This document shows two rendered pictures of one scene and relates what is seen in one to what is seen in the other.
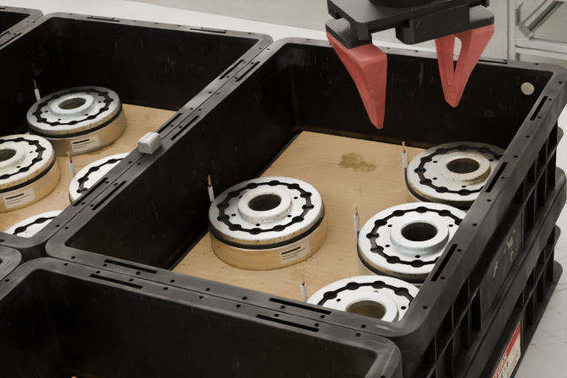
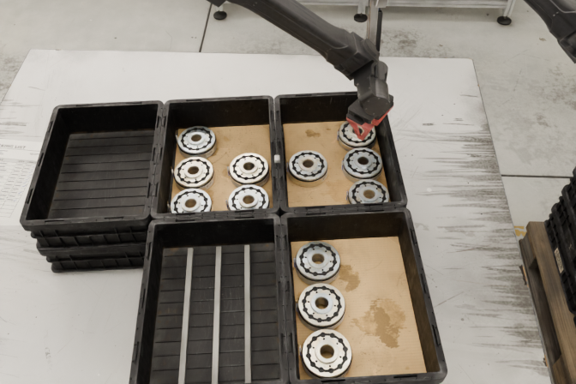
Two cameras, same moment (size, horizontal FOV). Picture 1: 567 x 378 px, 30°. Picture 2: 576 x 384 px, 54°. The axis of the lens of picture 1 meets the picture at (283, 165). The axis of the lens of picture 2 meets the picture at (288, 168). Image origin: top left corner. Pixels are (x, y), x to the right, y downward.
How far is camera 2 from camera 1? 87 cm
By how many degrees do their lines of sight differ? 32
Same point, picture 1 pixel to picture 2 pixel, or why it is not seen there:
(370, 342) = (399, 209)
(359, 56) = (367, 128)
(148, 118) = (219, 133)
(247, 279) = (315, 190)
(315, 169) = (300, 140)
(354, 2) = (360, 111)
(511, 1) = not seen: outside the picture
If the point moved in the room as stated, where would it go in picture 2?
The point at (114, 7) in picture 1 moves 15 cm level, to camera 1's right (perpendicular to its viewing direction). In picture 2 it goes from (99, 56) to (138, 41)
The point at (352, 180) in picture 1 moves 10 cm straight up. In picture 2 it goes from (316, 141) to (317, 116)
